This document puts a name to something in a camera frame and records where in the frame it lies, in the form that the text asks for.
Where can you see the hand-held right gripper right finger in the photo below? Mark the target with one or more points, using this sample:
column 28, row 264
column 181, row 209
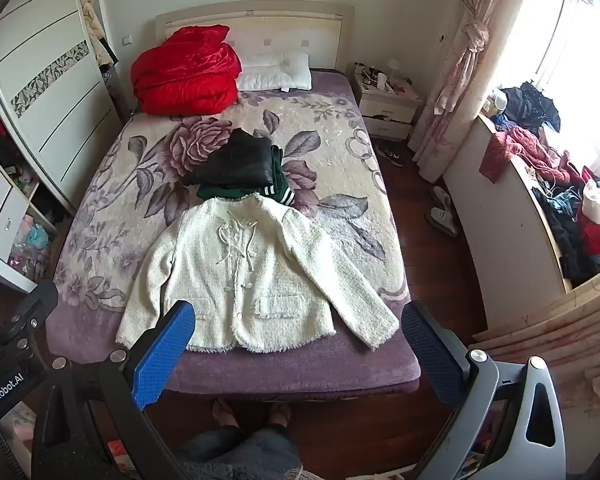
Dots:
column 430, row 352

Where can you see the green garment with white stripes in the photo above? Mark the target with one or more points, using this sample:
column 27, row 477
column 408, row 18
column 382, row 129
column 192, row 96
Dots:
column 280, row 182

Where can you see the white nightstand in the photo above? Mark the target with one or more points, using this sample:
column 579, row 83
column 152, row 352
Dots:
column 385, row 110

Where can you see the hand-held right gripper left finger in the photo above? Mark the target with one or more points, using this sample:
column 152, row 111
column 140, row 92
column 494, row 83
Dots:
column 164, row 352

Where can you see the cream hanging garment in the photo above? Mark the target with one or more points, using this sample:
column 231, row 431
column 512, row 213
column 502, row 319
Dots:
column 94, row 25

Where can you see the white pillow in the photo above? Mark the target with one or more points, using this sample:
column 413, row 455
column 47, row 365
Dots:
column 275, row 72

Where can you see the bright window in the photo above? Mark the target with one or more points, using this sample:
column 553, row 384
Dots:
column 580, row 30

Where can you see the colourful hanging clothes by window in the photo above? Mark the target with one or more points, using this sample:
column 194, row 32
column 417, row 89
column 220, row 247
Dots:
column 565, row 195

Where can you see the red quilt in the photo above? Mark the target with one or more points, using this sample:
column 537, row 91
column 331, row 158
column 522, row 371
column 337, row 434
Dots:
column 185, row 75

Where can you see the grey slipper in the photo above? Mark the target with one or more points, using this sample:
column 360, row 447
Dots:
column 442, row 197
column 442, row 221

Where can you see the white drawer cabinet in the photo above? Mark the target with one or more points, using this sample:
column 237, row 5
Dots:
column 5, row 220

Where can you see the cream window bench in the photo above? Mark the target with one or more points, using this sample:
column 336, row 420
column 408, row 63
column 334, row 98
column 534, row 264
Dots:
column 500, row 240

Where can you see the white tweed jacket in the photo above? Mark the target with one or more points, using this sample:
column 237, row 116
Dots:
column 260, row 270

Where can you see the black folded jacket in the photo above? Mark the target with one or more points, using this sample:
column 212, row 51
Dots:
column 235, row 160

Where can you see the white wardrobe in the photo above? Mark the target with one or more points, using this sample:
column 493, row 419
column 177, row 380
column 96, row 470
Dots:
column 45, row 70

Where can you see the heap of colourful toys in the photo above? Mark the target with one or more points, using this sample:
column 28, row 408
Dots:
column 27, row 250

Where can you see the black shoe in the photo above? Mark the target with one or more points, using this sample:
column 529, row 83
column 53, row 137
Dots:
column 392, row 156

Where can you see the tied pink curtain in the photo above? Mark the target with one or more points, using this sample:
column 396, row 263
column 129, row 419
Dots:
column 460, row 70

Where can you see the person's legs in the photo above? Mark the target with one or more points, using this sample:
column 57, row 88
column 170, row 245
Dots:
column 245, row 452

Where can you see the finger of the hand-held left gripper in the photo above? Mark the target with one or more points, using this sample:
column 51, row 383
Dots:
column 42, row 305

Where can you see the bed with cream headboard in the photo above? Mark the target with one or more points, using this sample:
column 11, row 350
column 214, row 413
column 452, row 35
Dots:
column 255, row 15

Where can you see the floral purple blanket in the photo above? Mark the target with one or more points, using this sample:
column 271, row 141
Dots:
column 145, row 170

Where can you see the clutter of small bottles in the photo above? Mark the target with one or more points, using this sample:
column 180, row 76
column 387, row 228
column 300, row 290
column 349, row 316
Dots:
column 382, row 77

